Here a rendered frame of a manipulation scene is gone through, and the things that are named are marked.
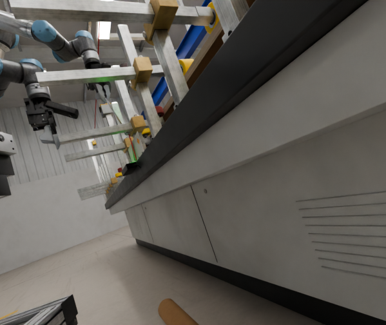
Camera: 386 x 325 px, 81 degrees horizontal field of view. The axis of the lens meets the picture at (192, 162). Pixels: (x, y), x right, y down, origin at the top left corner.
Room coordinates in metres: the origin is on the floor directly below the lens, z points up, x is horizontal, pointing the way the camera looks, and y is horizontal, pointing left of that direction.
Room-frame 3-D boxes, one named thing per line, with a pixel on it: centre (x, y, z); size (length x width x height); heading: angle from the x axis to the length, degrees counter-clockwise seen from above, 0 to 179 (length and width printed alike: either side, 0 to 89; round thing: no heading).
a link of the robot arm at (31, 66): (0.82, 0.48, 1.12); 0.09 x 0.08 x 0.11; 146
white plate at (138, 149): (1.03, 0.23, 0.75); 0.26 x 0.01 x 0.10; 27
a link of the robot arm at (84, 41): (1.01, 0.30, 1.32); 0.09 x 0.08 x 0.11; 88
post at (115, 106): (1.24, 0.31, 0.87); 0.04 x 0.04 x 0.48; 27
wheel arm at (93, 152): (1.16, 0.38, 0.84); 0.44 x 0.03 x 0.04; 117
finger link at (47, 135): (0.81, 0.47, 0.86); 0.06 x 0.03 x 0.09; 117
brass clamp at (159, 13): (0.55, -0.04, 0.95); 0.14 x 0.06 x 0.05; 27
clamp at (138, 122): (0.99, 0.19, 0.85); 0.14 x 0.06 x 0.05; 27
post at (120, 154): (1.47, 0.43, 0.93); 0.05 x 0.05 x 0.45; 27
